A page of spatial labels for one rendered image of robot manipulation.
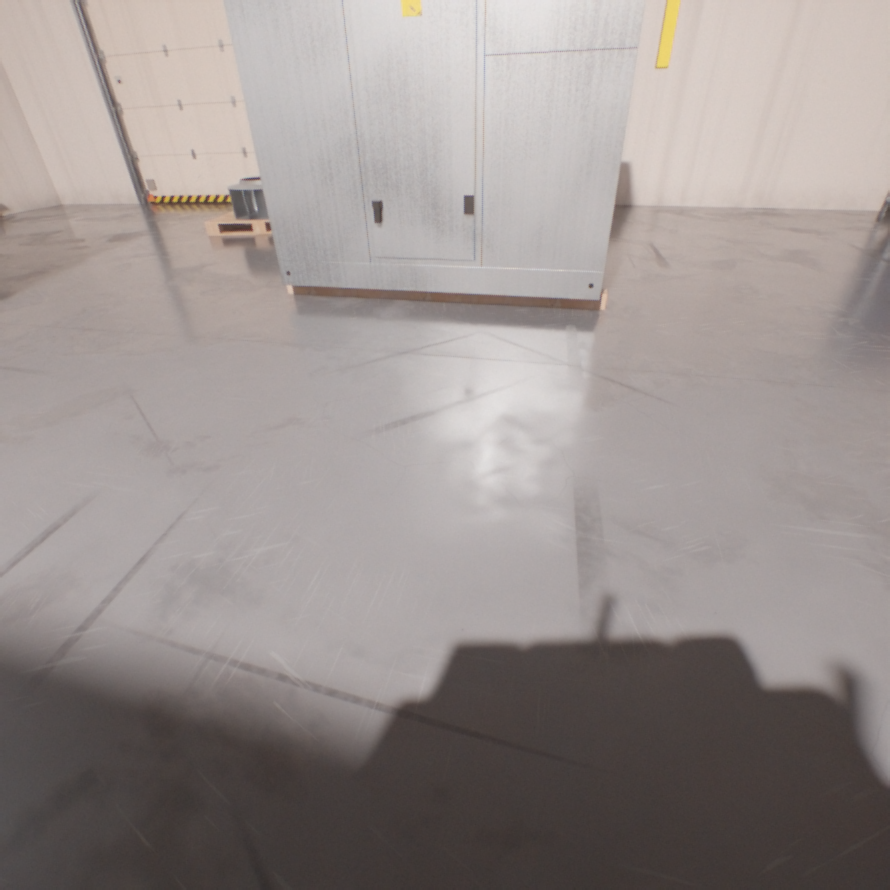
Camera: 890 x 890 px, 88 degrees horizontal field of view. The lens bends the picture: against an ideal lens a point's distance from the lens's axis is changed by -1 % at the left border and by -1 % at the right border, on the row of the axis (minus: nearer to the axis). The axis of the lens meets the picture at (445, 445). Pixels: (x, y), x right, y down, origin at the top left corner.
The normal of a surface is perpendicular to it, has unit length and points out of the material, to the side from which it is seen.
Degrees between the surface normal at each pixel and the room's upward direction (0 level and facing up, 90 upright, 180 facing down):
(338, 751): 0
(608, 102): 90
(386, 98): 90
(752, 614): 0
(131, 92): 90
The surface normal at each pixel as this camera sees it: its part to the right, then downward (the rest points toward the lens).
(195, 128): -0.24, 0.56
